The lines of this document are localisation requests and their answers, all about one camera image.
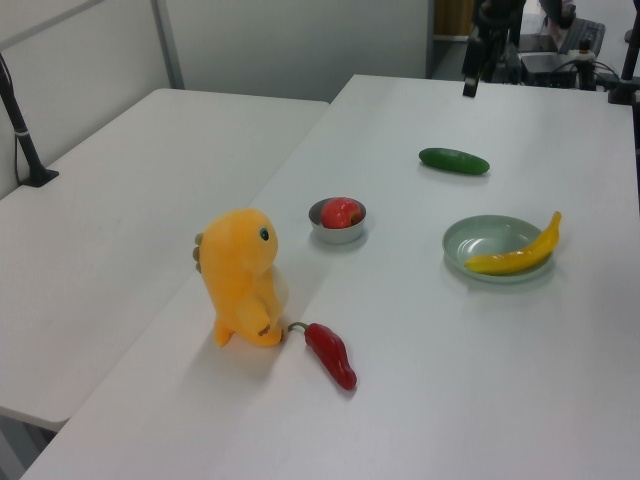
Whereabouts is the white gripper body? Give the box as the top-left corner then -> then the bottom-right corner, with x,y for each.
468,0 -> 524,45

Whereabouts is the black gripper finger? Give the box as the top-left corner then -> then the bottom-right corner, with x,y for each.
478,31 -> 502,82
461,41 -> 484,98

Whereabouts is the yellow banana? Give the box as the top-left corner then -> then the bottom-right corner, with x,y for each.
464,210 -> 563,276

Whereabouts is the pale green plastic plate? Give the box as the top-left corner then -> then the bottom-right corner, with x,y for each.
441,214 -> 557,285

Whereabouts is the wooden board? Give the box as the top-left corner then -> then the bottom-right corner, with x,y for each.
433,0 -> 474,41

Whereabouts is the black electronics box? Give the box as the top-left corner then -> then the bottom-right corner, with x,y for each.
518,49 -> 584,89

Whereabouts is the green cucumber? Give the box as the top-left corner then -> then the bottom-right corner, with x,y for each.
418,147 -> 491,177

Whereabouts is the black keyboard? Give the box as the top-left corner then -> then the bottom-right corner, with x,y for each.
563,17 -> 607,55

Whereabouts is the red apple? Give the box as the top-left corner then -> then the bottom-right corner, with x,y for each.
320,196 -> 364,230

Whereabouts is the small steel bowl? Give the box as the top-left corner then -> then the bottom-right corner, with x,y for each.
307,197 -> 369,245

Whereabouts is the orange plush dinosaur toy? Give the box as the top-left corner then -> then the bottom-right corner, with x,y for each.
192,207 -> 292,348

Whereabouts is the red chili pepper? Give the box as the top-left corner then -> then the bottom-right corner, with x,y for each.
286,321 -> 359,391

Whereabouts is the black camera stand pole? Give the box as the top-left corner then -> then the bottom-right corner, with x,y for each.
0,49 -> 60,189
607,0 -> 640,106

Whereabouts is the grey partition frame post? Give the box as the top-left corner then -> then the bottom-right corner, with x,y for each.
149,0 -> 185,91

